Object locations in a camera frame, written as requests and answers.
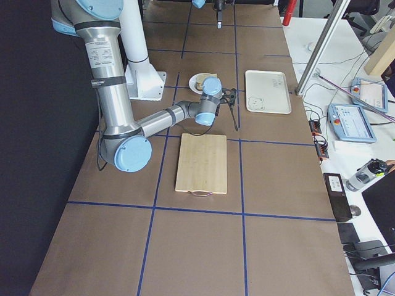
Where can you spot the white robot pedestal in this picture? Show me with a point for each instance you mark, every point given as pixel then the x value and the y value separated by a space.
pixel 143 81

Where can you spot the far blue teach pendant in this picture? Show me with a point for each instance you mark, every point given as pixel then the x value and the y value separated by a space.
pixel 371 92

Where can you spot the near blue teach pendant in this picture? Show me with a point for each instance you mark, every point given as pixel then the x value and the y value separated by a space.
pixel 350 123

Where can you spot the black monitor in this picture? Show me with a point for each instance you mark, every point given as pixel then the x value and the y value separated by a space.
pixel 379 199

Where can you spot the cream bear tray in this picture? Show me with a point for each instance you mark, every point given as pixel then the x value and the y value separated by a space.
pixel 267 92

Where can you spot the orange black connector strip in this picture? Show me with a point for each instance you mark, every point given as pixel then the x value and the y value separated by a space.
pixel 320 142

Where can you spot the white round plate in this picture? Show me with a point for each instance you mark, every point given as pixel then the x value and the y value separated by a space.
pixel 197 88

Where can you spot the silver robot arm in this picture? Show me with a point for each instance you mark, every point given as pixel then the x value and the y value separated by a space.
pixel 116 48
pixel 200 3

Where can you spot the blue teach pendant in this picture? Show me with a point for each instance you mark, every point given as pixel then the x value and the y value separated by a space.
pixel 350 123
pixel 371 92

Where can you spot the wooden cutting board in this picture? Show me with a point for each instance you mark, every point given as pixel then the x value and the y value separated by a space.
pixel 202 165

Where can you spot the grey water bottle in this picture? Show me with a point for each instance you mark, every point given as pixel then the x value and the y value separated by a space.
pixel 367 173

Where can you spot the black box with label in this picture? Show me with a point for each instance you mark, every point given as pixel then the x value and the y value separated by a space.
pixel 337 197

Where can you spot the aluminium frame post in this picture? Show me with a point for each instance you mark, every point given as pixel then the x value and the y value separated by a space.
pixel 332 22

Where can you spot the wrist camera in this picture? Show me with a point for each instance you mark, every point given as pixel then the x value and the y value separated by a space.
pixel 229 96

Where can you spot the bread slice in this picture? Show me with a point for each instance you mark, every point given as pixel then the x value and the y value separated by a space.
pixel 202 76

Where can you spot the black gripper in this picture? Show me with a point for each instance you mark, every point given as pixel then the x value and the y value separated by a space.
pixel 218 5

